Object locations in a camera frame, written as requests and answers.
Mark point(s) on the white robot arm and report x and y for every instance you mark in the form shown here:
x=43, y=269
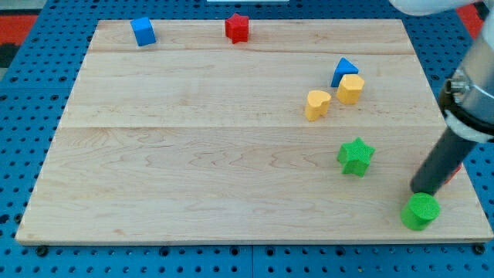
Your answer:
x=471, y=114

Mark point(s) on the wooden board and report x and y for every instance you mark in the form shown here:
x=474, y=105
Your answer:
x=194, y=140

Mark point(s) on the blue triangle block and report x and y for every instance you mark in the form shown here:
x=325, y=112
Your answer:
x=344, y=67

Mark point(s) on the yellow heart block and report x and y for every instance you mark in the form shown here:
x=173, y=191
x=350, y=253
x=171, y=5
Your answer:
x=317, y=104

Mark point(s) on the green star block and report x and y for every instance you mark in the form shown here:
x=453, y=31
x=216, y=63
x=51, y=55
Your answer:
x=355, y=157

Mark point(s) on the red star block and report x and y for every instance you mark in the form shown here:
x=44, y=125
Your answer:
x=237, y=28

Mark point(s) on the yellow hexagon block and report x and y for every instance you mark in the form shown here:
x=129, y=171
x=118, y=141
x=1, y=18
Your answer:
x=350, y=88

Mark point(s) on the blue cube block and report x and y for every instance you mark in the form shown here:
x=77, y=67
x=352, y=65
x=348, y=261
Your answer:
x=143, y=31

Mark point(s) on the green cylinder block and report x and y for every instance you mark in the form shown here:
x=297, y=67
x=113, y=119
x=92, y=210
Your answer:
x=420, y=211

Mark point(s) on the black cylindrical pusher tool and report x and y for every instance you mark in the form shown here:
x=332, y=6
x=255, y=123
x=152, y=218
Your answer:
x=443, y=159

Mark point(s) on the red block behind pusher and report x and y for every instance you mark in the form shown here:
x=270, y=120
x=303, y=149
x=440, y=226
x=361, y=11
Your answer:
x=453, y=174

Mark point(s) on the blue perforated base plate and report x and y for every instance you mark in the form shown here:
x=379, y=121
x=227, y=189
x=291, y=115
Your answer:
x=37, y=84

